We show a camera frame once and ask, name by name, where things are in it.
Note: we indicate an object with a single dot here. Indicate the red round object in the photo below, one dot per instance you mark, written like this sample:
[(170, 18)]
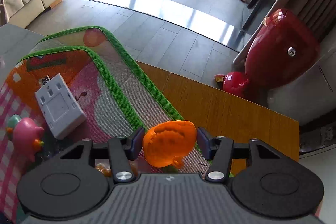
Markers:
[(235, 83)]

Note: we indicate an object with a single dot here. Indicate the pink pig toy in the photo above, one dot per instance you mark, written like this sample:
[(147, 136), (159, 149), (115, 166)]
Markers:
[(26, 134)]

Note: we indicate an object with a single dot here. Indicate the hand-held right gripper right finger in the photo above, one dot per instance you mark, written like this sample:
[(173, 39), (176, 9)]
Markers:
[(203, 144)]

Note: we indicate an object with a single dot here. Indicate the grey cabinet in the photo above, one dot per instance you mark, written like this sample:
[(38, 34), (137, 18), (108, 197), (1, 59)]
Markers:
[(309, 92)]

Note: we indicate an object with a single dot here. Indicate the red plastic stool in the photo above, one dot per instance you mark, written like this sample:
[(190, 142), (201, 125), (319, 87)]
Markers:
[(281, 48)]

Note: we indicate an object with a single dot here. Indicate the orange plastic shell toy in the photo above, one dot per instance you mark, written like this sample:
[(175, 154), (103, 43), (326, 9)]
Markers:
[(168, 144)]

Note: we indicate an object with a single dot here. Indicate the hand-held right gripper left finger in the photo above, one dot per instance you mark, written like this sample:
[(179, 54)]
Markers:
[(137, 144)]

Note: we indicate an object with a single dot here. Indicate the teal plastic toy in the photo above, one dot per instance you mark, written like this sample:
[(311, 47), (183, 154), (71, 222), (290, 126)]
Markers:
[(13, 120)]

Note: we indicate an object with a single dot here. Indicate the colourful printed play mat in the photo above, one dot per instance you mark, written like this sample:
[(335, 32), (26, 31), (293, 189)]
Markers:
[(118, 87)]

